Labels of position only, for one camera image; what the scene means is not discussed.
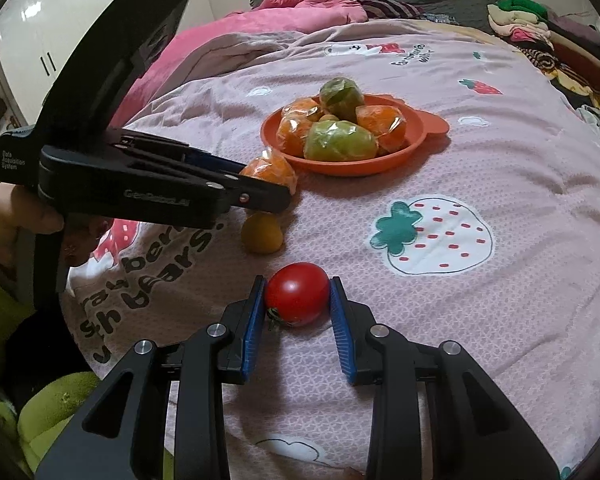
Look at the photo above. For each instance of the green apple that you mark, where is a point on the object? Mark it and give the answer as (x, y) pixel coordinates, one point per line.
(340, 141)
(341, 97)

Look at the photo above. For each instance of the pink blanket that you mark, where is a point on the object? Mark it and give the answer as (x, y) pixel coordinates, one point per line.
(271, 16)

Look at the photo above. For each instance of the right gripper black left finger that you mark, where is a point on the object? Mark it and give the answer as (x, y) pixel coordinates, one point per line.
(118, 432)

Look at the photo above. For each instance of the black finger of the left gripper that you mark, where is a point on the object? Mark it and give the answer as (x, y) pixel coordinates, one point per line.
(168, 153)
(110, 183)

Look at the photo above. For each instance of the pink printed bed quilt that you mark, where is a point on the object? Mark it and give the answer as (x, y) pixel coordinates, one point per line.
(489, 235)

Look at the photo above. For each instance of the orange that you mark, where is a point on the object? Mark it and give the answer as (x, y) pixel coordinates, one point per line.
(271, 166)
(304, 107)
(386, 123)
(291, 134)

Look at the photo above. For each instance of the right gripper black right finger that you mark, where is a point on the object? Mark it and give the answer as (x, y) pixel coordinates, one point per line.
(435, 408)

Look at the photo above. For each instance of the small yellow-green fruit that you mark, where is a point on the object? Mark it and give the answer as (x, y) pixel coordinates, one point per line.
(328, 118)

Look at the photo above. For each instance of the orange bear-shaped plate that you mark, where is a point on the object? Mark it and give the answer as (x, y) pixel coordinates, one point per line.
(420, 126)

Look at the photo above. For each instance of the stack of folded clothes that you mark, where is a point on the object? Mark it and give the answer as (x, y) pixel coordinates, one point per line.
(566, 52)

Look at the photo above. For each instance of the red cherry tomato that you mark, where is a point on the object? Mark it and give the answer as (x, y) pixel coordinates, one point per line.
(297, 295)

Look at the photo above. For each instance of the small yellow kumquat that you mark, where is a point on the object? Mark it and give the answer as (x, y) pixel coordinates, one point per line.
(261, 234)

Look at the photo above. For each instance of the person's left hand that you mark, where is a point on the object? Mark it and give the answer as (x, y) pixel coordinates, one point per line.
(20, 210)

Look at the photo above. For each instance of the white wardrobe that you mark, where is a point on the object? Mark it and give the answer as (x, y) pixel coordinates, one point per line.
(38, 36)

